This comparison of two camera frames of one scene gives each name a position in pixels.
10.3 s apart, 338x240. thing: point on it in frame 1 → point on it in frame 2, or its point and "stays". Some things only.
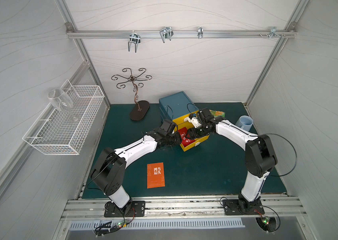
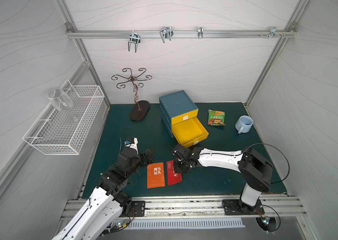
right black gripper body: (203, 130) → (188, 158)
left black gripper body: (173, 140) → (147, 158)
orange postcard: (155, 175) stays
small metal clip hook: (200, 32) stays
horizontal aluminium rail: (181, 34) stays
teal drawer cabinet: (176, 105) stays
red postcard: (185, 140) → (173, 177)
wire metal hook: (166, 33) stays
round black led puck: (267, 224) stays
